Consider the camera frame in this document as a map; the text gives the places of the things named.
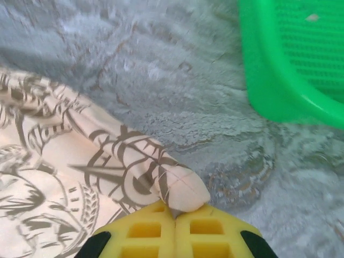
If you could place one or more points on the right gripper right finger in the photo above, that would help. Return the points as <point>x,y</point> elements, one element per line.
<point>212,233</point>

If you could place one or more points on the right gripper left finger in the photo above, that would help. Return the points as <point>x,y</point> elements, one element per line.
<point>150,236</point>

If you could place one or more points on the peach printed t-shirt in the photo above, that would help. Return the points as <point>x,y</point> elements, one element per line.
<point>53,161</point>

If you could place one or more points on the green plastic basket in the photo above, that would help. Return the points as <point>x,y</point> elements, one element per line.
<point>268,67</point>

